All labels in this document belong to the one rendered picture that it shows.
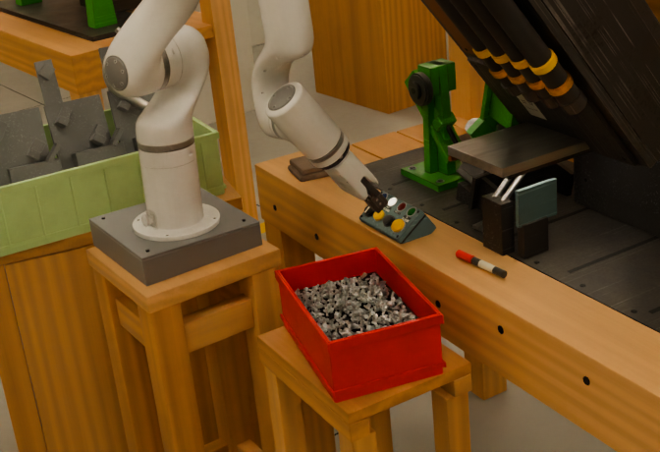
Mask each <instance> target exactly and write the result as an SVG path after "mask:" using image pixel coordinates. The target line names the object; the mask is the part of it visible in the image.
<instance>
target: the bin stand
mask: <svg viewBox="0 0 660 452"><path fill-rule="evenodd" d="M257 343H258V350H259V357H260V362H261V363H262V364H264V367H265V374H266V381H267V389H268V396H269V404H270V411H271V418H272V425H273V432H274V440H275V447H276V452H307V445H306V437H305V429H304V421H303V405H302V399H303V400H304V401H305V402H306V403H307V404H308V405H309V406H310V407H311V408H312V409H313V410H314V411H315V412H316V413H318V414H319V415H320V416H321V417H322V418H323V419H324V420H325V421H326V422H328V423H330V424H331V425H332V426H333V427H334V428H335V429H337V430H338V432H339V441H340V450H341V452H393V442H392V430H391V419H390V408H392V407H394V406H397V405H399V404H401V403H404V402H406V401H408V400H410V399H412V398H414V397H417V396H419V395H421V394H424V393H426V392H428V391H431V396H432V411H433V425H434V440H435V452H471V449H470V429H469V409H468V393H469V392H470V391H471V390H472V387H471V366H470V362H469V361H468V360H466V359H465V358H463V357H462V356H460V355H458V354H457V353H455V352H454V351H452V350H451V349H449V348H448V347H446V346H445V345H443V344H442V343H441V347H442V359H443V360H444V361H445V362H446V367H443V373H442V374H439V375H435V376H431V377H428V378H425V379H421V380H418V381H414V382H410V383H407V384H403V385H399V386H396V387H392V388H389V389H385V390H381V391H378V392H374V393H370V394H367V395H363V396H359V397H356V398H353V399H349V400H346V401H342V402H339V403H335V402H334V401H333V399H332V398H331V396H330V395H329V393H328V392H327V390H326V389H325V387H324V386H323V384H322V383H321V381H320V379H319V378H318V376H317V375H316V373H315V372H314V370H313V369H312V367H311V366H310V364H309V363H308V361H307V360H306V358H305V357H304V355H303V353H302V352H301V350H300V349H299V347H298V346H297V344H296V343H295V341H294V340H293V338H292V337H291V335H290V333H289V332H288V330H287V329H286V327H285V326H282V327H280V328H277V329H274V330H271V331H269V332H266V333H263V334H261V335H258V336H257Z"/></svg>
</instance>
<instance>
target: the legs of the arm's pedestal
mask: <svg viewBox="0 0 660 452"><path fill-rule="evenodd" d="M92 270H93V275H94V280H95V285H96V290H97V295H98V300H99V304H100V309H101V314H102V319H103V324H104V329H105V334H106V339H107V344H108V349H109V354H110V359H111V364H112V369H113V373H114V378H115V383H116V388H117V393H118V398H119V403H120V408H121V413H122V419H123V424H124V429H125V434H126V438H127V443H128V448H129V452H276V447H275V440H274V432H273V425H272V418H271V411H270V404H269V396H268V389H267V381H266V374H265V367H264V364H262V363H261V362H260V357H259V350H258V343H257V336H258V335H261V334H263V333H266V332H269V331H271V330H274V329H277V328H280V327H282V326H284V322H283V321H282V319H281V318H280V313H283V312H282V304H281V296H280V288H279V283H278V281H277V280H276V278H275V272H274V271H275V270H279V266H276V267H273V268H270V269H268V270H265V271H262V272H260V273H257V274H254V275H252V276H250V277H247V278H245V279H242V280H239V281H237V282H234V283H231V284H229V285H226V286H223V287H221V288H218V289H215V290H213V291H210V292H207V293H205V294H202V295H199V296H197V297H196V299H197V305H198V311H194V312H191V313H188V314H186V315H183V314H182V308H181V303H178V304H175V305H173V306H171V307H168V308H166V309H163V310H160V311H156V312H153V313H148V312H146V311H145V310H144V309H142V308H141V307H140V306H139V305H138V304H136V303H135V302H134V301H133V300H132V299H130V298H129V297H128V296H127V295H125V294H124V293H123V292H122V291H121V290H119V289H118V288H117V287H116V286H115V285H113V284H112V283H111V282H110V281H108V280H107V279H106V278H105V277H104V276H102V275H101V274H100V273H99V272H97V271H96V270H95V269H94V268H92ZM242 331H246V335H247V347H248V354H249V361H250V368H251V376H252V383H253V390H254V397H255V404H256V410H257V417H258V424H259V431H260V438H261V446H262V450H261V449H260V448H259V447H258V446H257V445H256V444H255V440H254V433H253V426H252V419H251V412H250V405H249V398H248V386H247V379H246V372H245V365H244V358H243V351H242V344H241V337H240V332H242ZM203 347H204V349H205V355H206V361H207V367H208V373H209V379H210V386H211V392H212V398H213V405H214V411H215V417H216V423H217V429H218V435H219V439H217V440H214V441H212V442H210V443H208V444H206V445H204V444H203V438H202V432H201V426H200V420H199V414H198V408H197V402H196V397H195V391H194V385H193V374H192V368H191V361H190V355H189V353H190V352H193V351H195V350H198V349H200V348H203Z"/></svg>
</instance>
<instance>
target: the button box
mask: <svg viewBox="0 0 660 452"><path fill-rule="evenodd" d="M380 193H381V194H387V197H386V199H387V200H388V202H389V200H390V199H391V198H395V199H396V202H395V203H394V204H393V205H389V204H388V203H387V204H386V206H385V207H384V208H383V209H382V210H383V211H384V216H383V218H384V217H385V216H386V215H389V214H390V215H392V216H393V217H394V221H395V220H397V219H402V220H403V221H404V222H405V226H404V228H403V229H402V230H401V231H399V232H394V231H393V230H392V229H391V225H392V223H393V222H394V221H393V222H392V223H391V224H390V225H388V226H386V225H384V224H383V218H382V219H380V220H375V219H374V218H373V214H374V213H373V214H371V215H369V216H367V215H365V214H364V212H363V213H362V215H361V216H360V217H359V220H360V221H361V222H363V223H365V224H366V225H368V226H370V227H372V228H373V229H375V230H377V231H379V232H380V233H382V234H384V235H386V236H387V237H389V238H391V239H393V240H395V241H396V242H398V243H400V244H404V243H407V242H410V241H412V240H415V239H418V238H421V237H424V236H427V235H430V234H432V232H433V231H434V230H435V229H436V226H435V225H434V224H433V222H432V221H431V220H430V219H429V218H428V217H427V216H426V214H424V212H423V211H422V210H420V209H418V208H416V207H414V206H412V205H410V204H408V203H406V202H405V204H406V207H405V208H404V209H403V210H398V206H399V204H401V203H403V202H404V201H402V200H400V199H398V198H396V197H394V196H392V195H390V194H388V193H386V192H384V191H381V192H380ZM413 207H414V208H415V213H414V214H413V215H408V211H409V209H411V208H413Z"/></svg>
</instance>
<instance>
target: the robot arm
mask: <svg viewBox="0 0 660 452"><path fill-rule="evenodd" d="M198 2H199V0H142V1H141V2H140V3H139V5H138V6H137V7H136V9H135V10H134V11H133V13H132V14H131V15H130V16H129V18H128V19H127V20H126V22H125V23H124V24H123V26H122V27H121V28H120V30H119V31H118V33H117V34H116V36H115V37H114V39H113V41H112V42H111V44H110V46H109V48H108V50H107V53H106V56H105V61H104V72H105V76H106V79H107V81H108V83H109V84H110V85H111V87H112V88H113V89H114V90H115V91H117V92H118V93H120V94H122V95H124V96H128V97H139V96H144V95H148V94H151V93H153V92H155V93H154V95H153V96H152V98H151V100H150V101H149V103H148V104H147V105H146V107H145V108H144V109H143V111H142V112H141V113H140V115H139V116H138V118H137V122H136V135H137V149H138V156H139V163H140V170H141V176H142V183H143V190H144V197H145V204H146V211H145V212H143V213H142V214H140V215H139V216H138V217H137V218H136V219H135V220H134V222H133V230H134V232H135V234H136V235H138V236H139V237H141V238H143V239H147V240H150V241H160V242H170V241H180V240H185V239H190V238H194V237H197V236H200V235H202V234H205V233H207V232H209V231H211V230H212V229H213V228H215V227H216V226H217V225H218V224H219V222H220V213H219V211H218V210H217V209H216V208H215V207H213V206H211V205H208V204H204V203H202V199H201V191H200V183H199V176H198V167H197V159H196V151H195V143H194V134H193V110H194V107H195V104H196V102H197V100H198V98H199V95H200V93H201V90H202V88H203V86H204V83H205V80H206V77H207V74H208V70H209V51H208V47H207V44H206V41H205V39H204V37H203V36H202V34H201V33H200V32H199V31H198V30H196V29H195V28H193V27H190V26H187V25H185V23H186V22H187V21H188V19H189V18H190V16H191V15H192V13H193V11H194V10H195V8H196V6H197V4H198ZM258 4H259V9H260V15H261V19H262V24H263V29H264V35H265V44H264V47H263V49H262V51H261V52H260V54H259V56H258V57H257V59H256V61H255V64H254V67H253V70H252V76H251V88H252V96H253V102H254V108H255V113H256V117H257V121H258V124H259V126H260V128H261V130H262V131H263V132H264V133H265V134H266V135H267V136H269V137H271V138H275V139H280V140H286V141H289V142H290V143H292V144H293V145H294V146H295V147H297V148H298V150H299V151H300V152H301V153H302V154H303V155H304V156H305V157H306V158H307V159H308V160H309V161H310V162H311V163H312V164H313V165H314V166H315V167H317V168H320V169H322V170H325V171H326V173H327V174H328V175H329V176H330V177H331V179H332V180H333V181H334V182H335V183H336V184H337V186H338V187H339V188H340V189H342V190H343V191H345V192H347V193H348V194H350V195H352V196H354V197H356V198H359V199H361V200H364V201H365V202H366V203H367V204H368V206H369V207H370V208H371V209H372V210H373V211H375V212H377V213H380V211H381V210H382V209H383V208H384V207H385V206H386V204H387V203H388V200H387V199H386V198H385V197H383V196H382V194H381V193H380V192H379V191H378V190H377V189H376V188H375V187H374V185H378V181H377V179H376V178H375V177H374V176H373V174H372V173H371V172H370V171H369V170H368V169H367V168H366V167H365V166H364V165H363V164H362V163H361V161H360V160H359V159H358V158H357V157H356V156H355V155H354V154H353V153H352V152H351V151H350V143H349V140H348V137H347V136H346V135H345V133H344V132H343V131H342V130H341V129H340V128H339V127H338V126H337V124H336V123H335V122H334V121H333V120H332V119H331V118H330V117H329V115H328V114H327V113H326V112H325V111H324V110H323V109H322V108H321V106H320V105H319V104H318V103H317V102H316V101H315V100H314V99H313V97H312V96H311V95H310V94H309V93H308V92H307V91H306V90H305V88H304V87H303V86H302V85H301V84H299V83H296V82H292V83H289V73H290V68H291V65H292V63H293V61H295V60H297V59H300V58H302V57H303V56H305V55H307V54H308V53H309V52H310V50H311V49H312V46H313V40H314V37H313V27H312V20H311V14H310V8H309V2H308V0H258ZM372 183H373V184H374V185H373V184H372Z"/></svg>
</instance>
